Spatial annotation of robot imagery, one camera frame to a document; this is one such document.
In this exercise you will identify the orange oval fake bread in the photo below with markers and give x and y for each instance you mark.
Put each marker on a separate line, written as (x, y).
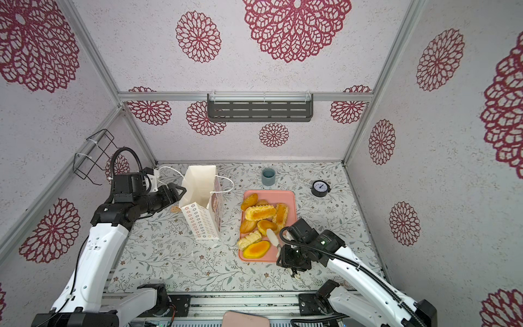
(257, 250)

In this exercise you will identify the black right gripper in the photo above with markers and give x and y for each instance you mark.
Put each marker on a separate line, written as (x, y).
(284, 258)

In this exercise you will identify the brown bread lower left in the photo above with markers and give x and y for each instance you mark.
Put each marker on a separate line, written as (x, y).
(248, 226)

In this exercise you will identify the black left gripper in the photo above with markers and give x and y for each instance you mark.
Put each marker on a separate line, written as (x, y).
(173, 197)

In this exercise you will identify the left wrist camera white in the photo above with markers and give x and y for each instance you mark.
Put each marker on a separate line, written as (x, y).
(151, 179)

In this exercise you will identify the pink device at front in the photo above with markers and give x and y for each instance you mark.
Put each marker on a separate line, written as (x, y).
(237, 319)

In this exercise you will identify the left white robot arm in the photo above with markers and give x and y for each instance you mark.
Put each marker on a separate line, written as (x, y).
(133, 196)

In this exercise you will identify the round orange fake tart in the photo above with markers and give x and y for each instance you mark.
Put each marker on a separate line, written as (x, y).
(264, 225)

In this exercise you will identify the teal small cup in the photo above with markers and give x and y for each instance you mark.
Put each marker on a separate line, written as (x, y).
(268, 176)

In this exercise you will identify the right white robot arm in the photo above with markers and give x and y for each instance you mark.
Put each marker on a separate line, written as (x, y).
(377, 302)

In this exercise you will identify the long yellow braided bread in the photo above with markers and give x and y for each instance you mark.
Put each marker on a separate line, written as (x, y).
(257, 213)

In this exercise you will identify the brown bread right upright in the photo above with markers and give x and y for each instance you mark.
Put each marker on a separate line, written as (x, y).
(280, 218)

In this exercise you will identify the pink plastic tray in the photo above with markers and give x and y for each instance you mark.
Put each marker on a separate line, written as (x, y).
(274, 197)

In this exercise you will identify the pale ridged fake bread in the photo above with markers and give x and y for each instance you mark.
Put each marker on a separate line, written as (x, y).
(249, 239)

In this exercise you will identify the black wire wall rack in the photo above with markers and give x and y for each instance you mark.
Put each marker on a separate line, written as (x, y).
(90, 164)

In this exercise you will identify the brown oval bread top left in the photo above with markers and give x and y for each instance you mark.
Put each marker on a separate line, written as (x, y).
(249, 201)

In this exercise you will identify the white printed paper bag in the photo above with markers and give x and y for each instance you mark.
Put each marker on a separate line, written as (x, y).
(202, 204)

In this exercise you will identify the black round pressure gauge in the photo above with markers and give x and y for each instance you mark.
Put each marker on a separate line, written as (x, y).
(320, 188)

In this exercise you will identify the aluminium front rail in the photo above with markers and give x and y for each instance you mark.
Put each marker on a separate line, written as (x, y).
(208, 308)

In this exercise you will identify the grey metal wall shelf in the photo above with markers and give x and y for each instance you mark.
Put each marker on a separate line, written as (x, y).
(260, 109)

